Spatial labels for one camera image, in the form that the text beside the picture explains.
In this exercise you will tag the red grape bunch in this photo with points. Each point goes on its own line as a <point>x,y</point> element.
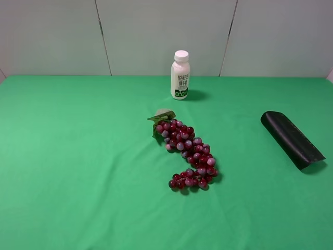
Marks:
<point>180,138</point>

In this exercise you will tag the white milk bottle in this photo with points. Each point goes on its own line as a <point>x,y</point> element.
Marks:
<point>180,74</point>

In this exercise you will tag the green tablecloth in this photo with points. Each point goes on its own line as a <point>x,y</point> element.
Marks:
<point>81,170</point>

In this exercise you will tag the black leather pouch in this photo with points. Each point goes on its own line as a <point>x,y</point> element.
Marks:
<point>295,144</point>

